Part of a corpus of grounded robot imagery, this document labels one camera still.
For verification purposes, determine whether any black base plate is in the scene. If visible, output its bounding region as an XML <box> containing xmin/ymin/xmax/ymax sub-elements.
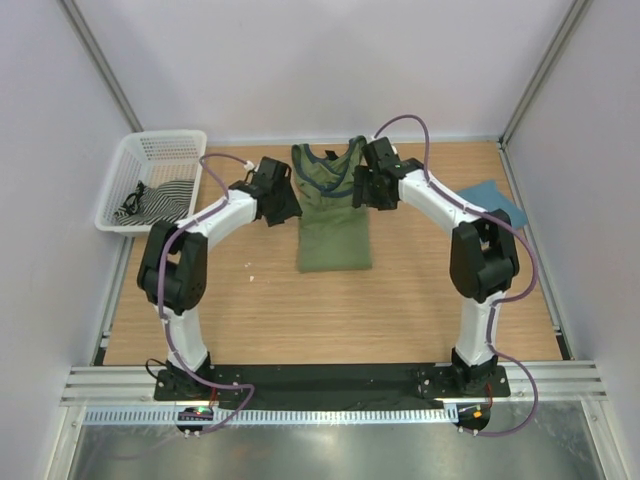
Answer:
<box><xmin>153</xmin><ymin>362</ymin><xmax>511</xmax><ymax>409</ymax></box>

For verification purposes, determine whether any right aluminium frame post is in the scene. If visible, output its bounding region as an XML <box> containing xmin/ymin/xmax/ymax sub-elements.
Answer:
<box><xmin>498</xmin><ymin>0</ymin><xmax>592</xmax><ymax>150</ymax></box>

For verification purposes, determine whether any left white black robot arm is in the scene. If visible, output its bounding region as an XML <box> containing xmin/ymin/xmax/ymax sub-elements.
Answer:
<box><xmin>137</xmin><ymin>157</ymin><xmax>302</xmax><ymax>400</ymax></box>

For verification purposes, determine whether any left aluminium frame post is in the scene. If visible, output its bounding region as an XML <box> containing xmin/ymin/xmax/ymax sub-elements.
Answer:
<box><xmin>56</xmin><ymin>0</ymin><xmax>144</xmax><ymax>133</ymax></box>

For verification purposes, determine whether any aluminium frame post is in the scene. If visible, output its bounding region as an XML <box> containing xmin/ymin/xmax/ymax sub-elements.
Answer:
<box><xmin>56</xmin><ymin>0</ymin><xmax>144</xmax><ymax>133</ymax></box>
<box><xmin>498</xmin><ymin>0</ymin><xmax>592</xmax><ymax>150</ymax></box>

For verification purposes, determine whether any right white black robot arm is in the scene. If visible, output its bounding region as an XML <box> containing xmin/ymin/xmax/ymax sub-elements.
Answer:
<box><xmin>353</xmin><ymin>137</ymin><xmax>520</xmax><ymax>396</ymax></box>

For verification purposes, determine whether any aluminium front rail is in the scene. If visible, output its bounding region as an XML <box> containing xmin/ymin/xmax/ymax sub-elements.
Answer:
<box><xmin>60</xmin><ymin>360</ymin><xmax>607</xmax><ymax>406</ymax></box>

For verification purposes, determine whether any black white striped tank top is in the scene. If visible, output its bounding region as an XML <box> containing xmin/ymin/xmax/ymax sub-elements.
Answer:
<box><xmin>114</xmin><ymin>180</ymin><xmax>194</xmax><ymax>226</ymax></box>

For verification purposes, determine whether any white slotted cable duct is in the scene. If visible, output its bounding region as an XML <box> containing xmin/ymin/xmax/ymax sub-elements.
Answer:
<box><xmin>84</xmin><ymin>404</ymin><xmax>458</xmax><ymax>426</ymax></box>

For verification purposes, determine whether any blue tank top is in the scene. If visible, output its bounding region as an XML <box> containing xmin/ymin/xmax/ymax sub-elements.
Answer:
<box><xmin>457</xmin><ymin>180</ymin><xmax>528</xmax><ymax>229</ymax></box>

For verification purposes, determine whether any green tank top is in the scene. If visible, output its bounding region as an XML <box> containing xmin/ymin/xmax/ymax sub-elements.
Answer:
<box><xmin>291</xmin><ymin>136</ymin><xmax>373</xmax><ymax>273</ymax></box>

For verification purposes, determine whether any white plastic laundry basket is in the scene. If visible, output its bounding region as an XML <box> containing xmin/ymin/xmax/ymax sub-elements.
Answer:
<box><xmin>94</xmin><ymin>129</ymin><xmax>207</xmax><ymax>237</ymax></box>

